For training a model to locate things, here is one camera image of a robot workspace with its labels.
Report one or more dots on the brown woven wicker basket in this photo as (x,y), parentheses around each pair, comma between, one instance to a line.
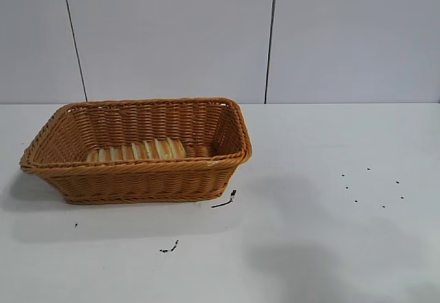
(137,182)

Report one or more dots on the long striped bread loaf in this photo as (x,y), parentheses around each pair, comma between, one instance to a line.
(144,152)

